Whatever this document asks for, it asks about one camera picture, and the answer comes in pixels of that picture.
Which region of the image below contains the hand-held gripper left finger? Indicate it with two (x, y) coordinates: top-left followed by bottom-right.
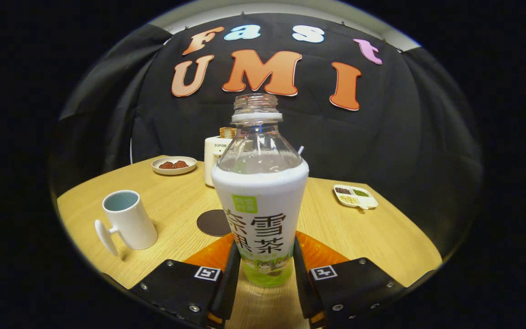
(128, 232), (242, 329)

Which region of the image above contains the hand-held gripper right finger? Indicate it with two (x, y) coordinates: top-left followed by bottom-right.
(293, 231), (406, 329)

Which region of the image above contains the dark brown round coaster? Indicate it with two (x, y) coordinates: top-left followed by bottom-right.
(197, 209), (232, 237)

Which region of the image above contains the white cup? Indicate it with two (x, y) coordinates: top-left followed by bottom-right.
(95, 190), (158, 256)

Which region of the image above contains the clear bottle with white label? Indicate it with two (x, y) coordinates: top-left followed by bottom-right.
(211, 94), (310, 288)

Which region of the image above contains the wooden table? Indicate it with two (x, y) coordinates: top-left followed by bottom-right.
(57, 155), (442, 329)

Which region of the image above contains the white divided dish with beans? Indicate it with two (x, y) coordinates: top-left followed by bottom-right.
(333, 184), (379, 210)

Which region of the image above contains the round beige plate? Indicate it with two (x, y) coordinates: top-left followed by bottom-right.
(152, 156), (197, 175)

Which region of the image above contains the cream toaster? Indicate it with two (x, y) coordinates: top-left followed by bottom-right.
(204, 136), (234, 188)

